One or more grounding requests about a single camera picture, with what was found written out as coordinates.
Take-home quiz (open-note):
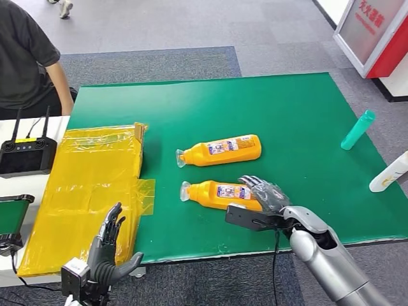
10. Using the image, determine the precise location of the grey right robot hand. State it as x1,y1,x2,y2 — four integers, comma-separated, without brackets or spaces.
238,175,292,216

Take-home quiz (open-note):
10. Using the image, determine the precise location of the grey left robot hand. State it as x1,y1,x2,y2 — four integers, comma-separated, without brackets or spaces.
87,201,145,282

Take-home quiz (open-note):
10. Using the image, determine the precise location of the orange detergent bottle clear cap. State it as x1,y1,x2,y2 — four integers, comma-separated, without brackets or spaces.
179,180,264,212
175,134,262,169

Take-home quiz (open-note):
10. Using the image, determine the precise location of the teal plastic bottle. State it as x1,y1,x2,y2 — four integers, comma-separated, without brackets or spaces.
340,110,376,151

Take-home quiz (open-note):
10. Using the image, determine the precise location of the white plastic bottle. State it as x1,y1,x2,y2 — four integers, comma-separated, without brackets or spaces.
369,151,408,193

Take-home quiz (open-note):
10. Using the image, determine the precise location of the yellow tape-wrapped flat box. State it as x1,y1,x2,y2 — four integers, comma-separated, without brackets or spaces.
17,122,156,279

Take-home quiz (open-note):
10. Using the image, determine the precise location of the green table mat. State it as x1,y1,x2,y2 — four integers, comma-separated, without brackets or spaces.
67,72,408,265

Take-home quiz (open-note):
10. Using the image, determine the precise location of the black tablet on stand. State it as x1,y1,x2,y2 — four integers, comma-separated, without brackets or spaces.
0,194,35,256

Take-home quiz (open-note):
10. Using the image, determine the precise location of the black remote controller with antennas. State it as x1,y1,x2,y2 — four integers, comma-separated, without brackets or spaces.
0,105,58,179

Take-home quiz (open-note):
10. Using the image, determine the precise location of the red and white display cabinet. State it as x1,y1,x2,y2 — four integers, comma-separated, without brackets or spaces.
333,0,408,80

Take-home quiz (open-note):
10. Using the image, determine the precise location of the person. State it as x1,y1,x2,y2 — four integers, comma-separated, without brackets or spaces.
0,0,78,121
48,0,74,20

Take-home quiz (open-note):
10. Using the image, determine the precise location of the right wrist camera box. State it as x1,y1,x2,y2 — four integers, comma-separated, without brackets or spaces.
225,203,288,232

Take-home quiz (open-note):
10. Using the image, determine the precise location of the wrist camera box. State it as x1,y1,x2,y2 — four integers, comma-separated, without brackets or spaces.
225,203,288,232
60,258,91,298

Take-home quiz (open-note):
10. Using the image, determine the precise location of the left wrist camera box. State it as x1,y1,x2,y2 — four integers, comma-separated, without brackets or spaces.
60,258,91,298

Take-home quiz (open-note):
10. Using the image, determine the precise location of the black camera cable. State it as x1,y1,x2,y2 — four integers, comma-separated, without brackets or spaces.
271,229,281,306

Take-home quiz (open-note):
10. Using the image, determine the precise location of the black tablet cable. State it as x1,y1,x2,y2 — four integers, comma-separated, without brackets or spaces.
9,249,63,292

